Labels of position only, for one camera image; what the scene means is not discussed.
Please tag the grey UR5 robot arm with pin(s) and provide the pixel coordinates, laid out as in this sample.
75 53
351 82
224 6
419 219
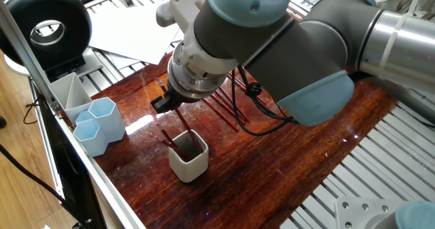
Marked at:
306 52

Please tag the white square ceramic pen holder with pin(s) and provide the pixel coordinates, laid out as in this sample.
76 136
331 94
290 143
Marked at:
188 169

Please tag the white divided square pen holder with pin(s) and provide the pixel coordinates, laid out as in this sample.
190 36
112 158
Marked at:
79 111

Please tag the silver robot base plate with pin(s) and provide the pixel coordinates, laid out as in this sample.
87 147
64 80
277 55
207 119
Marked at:
353 215

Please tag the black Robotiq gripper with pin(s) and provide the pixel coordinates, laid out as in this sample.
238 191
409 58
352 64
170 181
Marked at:
180 102

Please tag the black monitor panel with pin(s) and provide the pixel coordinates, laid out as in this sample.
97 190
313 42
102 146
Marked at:
74 188

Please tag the light blue hexagonal pen holder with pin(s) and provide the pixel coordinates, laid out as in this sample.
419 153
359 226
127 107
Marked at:
112 127

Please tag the red-brown wooden board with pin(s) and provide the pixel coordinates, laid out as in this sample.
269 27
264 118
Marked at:
272 171

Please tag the silver wrist sensor flange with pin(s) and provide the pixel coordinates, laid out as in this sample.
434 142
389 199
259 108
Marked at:
190 83

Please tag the white paper sheet stack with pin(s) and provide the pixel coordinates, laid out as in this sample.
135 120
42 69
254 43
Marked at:
136 32

